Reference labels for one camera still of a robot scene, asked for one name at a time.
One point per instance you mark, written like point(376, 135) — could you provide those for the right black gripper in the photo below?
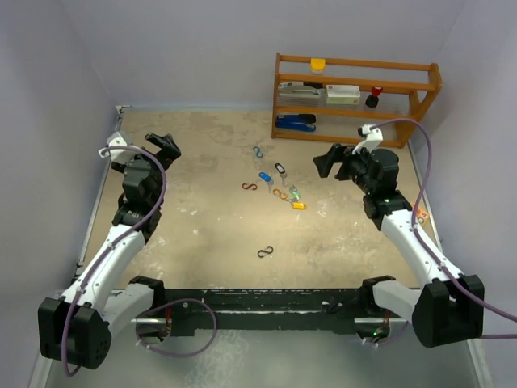
point(338, 153)

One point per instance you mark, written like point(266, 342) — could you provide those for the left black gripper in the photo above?
point(168, 152)

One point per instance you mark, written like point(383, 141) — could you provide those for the green tag key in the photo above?
point(296, 196)

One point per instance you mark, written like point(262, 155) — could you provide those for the yellow tag key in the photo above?
point(299, 205)

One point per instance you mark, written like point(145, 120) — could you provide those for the red S carabiner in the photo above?
point(250, 186)

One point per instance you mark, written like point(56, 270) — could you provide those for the black S carabiner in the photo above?
point(265, 251)

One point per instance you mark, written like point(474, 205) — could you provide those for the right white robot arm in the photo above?
point(447, 306)

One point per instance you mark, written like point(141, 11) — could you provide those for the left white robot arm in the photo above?
point(77, 327)

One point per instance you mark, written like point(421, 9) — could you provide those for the blue stapler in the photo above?
point(298, 122)

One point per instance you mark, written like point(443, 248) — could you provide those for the black tag key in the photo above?
point(283, 174)

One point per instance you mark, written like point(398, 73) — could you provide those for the wooden shelf rack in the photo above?
point(409, 90)

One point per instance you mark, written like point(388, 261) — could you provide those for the white cardboard box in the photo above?
point(342, 94)

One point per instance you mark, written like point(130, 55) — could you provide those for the orange S carabiner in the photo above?
point(281, 195)

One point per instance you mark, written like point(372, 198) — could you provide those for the blue tag key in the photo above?
point(267, 179)

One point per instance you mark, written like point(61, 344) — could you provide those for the blue S carabiner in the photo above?
point(258, 152)

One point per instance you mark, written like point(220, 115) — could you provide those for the grey stapler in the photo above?
point(299, 89)

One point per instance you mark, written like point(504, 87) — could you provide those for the yellow box on shelf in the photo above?
point(317, 65)

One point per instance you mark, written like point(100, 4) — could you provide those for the orange card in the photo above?
point(422, 215)

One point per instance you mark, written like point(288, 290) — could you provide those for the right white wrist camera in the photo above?
point(371, 136)

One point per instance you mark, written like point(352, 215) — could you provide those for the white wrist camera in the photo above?
point(371, 136)
point(119, 138)

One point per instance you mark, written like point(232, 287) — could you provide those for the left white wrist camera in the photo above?
point(119, 138)

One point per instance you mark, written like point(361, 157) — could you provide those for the black base frame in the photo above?
point(335, 310)

